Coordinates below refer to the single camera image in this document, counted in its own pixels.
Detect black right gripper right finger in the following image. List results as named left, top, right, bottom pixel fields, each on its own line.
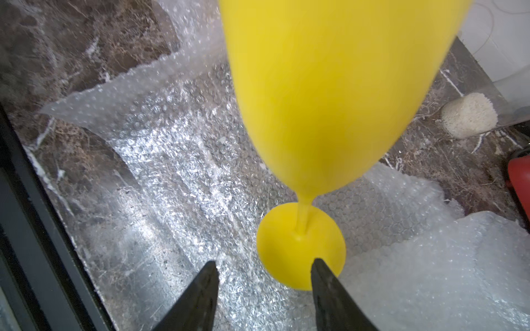
left=311, top=258, right=378, bottom=331

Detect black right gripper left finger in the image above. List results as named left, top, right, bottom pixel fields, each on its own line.
left=153, top=261, right=219, bottom=331

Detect clear bubble wrap sheet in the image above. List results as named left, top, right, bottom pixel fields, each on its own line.
left=39, top=0, right=465, bottom=331
left=340, top=212, right=529, bottom=330

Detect yellow glass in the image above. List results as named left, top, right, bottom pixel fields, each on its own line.
left=218, top=1, right=471, bottom=291

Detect red polka dot toaster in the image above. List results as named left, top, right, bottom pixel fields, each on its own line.
left=506, top=147, right=529, bottom=227

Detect clear jar with powder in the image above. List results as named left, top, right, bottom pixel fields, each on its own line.
left=440, top=66, right=529, bottom=139

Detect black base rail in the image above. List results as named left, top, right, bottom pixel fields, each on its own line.
left=1, top=111, right=114, bottom=330

